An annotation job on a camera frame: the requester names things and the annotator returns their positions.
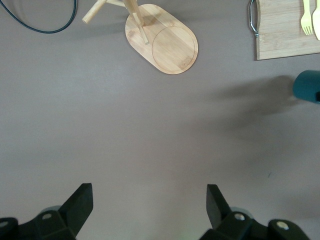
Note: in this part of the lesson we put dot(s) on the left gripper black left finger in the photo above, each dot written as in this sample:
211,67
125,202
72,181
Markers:
62,222

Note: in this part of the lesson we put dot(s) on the pale yellow spoon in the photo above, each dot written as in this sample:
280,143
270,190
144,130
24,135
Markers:
317,22

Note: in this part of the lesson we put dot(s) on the dark green cup yellow inside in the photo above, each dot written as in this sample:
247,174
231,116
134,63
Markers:
306,86

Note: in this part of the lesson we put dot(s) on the wooden cup rack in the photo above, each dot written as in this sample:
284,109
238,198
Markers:
172,47

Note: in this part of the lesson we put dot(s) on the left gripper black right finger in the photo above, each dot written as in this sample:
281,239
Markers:
225,225

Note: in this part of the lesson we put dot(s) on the yellow plastic fork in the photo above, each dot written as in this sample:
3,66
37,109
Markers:
306,22

